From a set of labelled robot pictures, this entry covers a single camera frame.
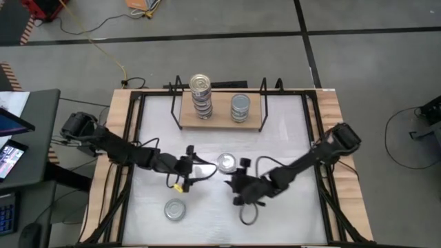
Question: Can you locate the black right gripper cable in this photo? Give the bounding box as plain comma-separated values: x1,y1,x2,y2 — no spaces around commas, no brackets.
238,156,277,226

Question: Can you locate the white paper sheet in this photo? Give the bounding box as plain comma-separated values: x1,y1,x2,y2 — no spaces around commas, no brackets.
0,90,31,120

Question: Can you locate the orange box with cables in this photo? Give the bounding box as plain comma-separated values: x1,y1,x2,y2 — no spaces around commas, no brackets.
124,0,163,19

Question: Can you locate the black flat bar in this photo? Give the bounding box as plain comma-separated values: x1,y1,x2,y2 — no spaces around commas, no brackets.
163,81,249,90

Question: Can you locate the dark hazard-striped floor mat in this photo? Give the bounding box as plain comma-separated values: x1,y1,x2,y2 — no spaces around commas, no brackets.
0,61,23,92
0,0,37,47

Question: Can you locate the dark grey lower desk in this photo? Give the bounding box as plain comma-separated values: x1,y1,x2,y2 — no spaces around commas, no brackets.
0,180,58,248

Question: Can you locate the black looped floor cable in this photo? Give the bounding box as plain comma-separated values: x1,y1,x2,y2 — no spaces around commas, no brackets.
384,105,441,169

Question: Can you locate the tablet with blue screen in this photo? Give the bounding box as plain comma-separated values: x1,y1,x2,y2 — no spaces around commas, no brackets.
0,107,37,138

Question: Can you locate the black equipment stand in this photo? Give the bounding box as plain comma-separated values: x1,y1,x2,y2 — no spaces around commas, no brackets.
409,95,441,141

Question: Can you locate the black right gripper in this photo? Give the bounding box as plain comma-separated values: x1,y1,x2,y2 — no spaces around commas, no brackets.
225,157,273,207

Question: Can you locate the white glossy table sheet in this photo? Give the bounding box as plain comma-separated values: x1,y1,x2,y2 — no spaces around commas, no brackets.
122,94,328,246

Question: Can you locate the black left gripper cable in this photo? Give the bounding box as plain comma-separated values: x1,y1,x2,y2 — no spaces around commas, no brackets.
137,137,219,189

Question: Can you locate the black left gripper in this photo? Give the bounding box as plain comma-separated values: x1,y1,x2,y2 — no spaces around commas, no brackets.
174,145,207,193

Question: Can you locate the black smartphone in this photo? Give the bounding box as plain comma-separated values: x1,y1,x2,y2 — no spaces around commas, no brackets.
0,138,30,183

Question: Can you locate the black computer mouse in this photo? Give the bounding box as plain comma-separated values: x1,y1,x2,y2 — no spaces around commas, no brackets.
17,222,43,248

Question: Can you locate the yellow cable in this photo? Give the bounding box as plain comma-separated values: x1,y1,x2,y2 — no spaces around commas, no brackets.
57,0,129,81

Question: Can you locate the black metal table frame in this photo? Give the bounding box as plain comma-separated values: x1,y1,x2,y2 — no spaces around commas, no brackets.
74,87,378,248

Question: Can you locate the black power plug cable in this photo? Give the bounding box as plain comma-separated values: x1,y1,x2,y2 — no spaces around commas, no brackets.
120,76,147,90

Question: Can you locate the black keyboard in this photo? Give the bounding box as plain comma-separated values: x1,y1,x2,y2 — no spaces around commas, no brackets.
0,192,19,237

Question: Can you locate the red tool cart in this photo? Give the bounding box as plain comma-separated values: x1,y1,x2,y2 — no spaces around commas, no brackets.
19,0,72,22

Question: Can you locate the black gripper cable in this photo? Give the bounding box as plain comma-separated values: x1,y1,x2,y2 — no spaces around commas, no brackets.
238,156,277,226
137,137,219,189

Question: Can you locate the wooden shelf black wire frame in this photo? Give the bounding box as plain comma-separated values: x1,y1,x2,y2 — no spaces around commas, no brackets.
168,74,285,134

